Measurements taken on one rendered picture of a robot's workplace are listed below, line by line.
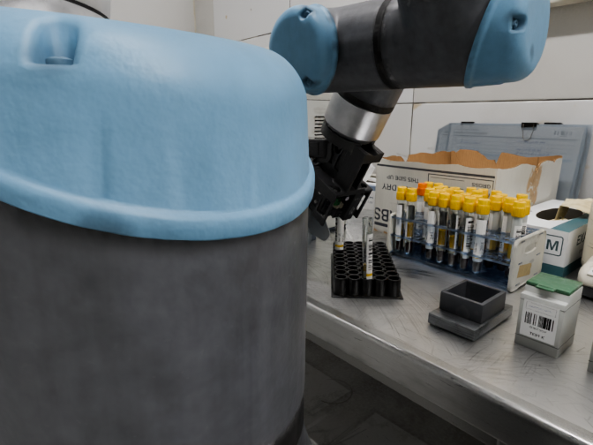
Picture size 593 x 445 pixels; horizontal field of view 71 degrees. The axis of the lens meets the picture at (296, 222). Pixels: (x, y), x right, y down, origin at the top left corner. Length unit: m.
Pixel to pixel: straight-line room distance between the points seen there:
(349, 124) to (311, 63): 0.14
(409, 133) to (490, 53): 0.90
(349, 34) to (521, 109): 0.74
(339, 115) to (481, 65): 0.22
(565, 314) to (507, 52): 0.26
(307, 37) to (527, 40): 0.17
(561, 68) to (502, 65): 0.73
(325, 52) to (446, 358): 0.30
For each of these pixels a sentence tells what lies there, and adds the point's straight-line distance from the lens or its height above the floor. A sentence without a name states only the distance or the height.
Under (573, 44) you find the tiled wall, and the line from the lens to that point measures 1.06.
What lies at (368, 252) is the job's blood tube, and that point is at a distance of 0.54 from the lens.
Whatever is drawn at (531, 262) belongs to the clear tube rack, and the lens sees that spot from 0.67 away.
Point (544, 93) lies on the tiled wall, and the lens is 1.07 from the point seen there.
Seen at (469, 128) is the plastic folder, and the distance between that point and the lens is 1.12.
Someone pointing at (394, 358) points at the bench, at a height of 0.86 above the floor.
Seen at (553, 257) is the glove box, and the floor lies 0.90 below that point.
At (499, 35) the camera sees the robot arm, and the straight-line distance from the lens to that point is 0.33.
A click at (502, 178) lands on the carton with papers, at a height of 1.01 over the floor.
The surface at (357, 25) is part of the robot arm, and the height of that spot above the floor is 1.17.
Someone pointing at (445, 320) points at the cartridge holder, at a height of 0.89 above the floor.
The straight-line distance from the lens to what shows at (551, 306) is 0.47.
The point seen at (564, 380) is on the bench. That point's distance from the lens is 0.46.
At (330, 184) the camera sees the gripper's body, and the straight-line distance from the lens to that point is 0.54.
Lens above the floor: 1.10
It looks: 14 degrees down
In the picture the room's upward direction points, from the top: straight up
